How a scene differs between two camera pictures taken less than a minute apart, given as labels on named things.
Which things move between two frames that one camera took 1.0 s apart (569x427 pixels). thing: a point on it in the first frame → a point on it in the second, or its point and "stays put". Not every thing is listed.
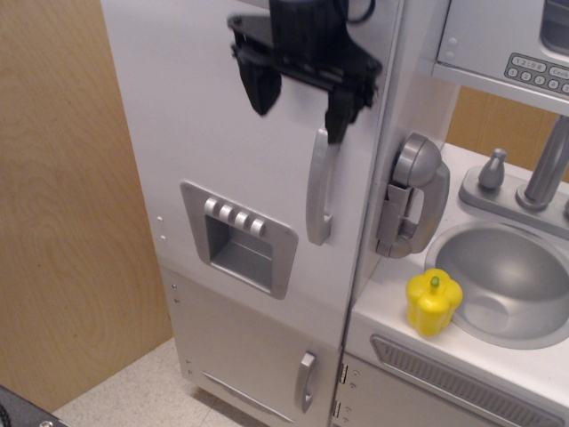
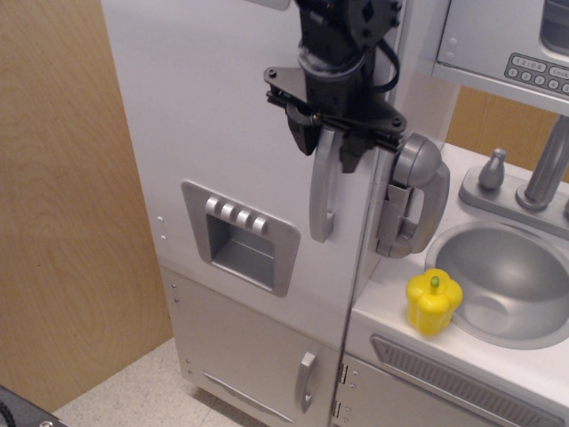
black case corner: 16,411 stays put
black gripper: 310,36 → 342,98
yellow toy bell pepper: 432,296 stays put
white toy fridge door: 260,208 stays put
